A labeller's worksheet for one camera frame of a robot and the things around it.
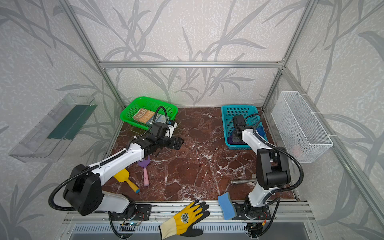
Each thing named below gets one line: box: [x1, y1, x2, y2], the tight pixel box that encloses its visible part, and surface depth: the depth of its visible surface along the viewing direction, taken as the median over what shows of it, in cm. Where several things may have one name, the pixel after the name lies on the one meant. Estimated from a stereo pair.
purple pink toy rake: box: [138, 155, 151, 187], surface depth 86 cm
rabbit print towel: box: [133, 108, 170, 125], surface depth 114 cm
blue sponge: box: [217, 192, 237, 220], surface depth 74 cm
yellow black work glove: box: [159, 199, 210, 240], surface depth 71 cm
